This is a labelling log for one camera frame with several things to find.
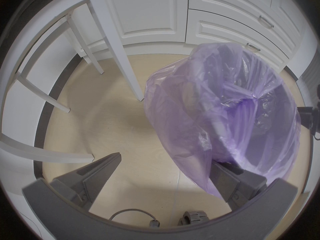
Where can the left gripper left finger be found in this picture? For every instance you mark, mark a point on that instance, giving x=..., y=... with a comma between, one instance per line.
x=92, y=181

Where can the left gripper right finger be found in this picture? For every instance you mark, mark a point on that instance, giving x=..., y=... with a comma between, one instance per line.
x=235, y=184

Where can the purple plastic bag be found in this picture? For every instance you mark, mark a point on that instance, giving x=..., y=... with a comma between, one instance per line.
x=190, y=124

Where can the white trash bin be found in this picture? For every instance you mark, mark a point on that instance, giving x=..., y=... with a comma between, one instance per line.
x=260, y=149

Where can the white chair grey cushions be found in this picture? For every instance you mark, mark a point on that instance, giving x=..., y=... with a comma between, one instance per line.
x=120, y=46

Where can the white wardrobe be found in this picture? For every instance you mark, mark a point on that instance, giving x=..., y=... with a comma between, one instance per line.
x=150, y=9

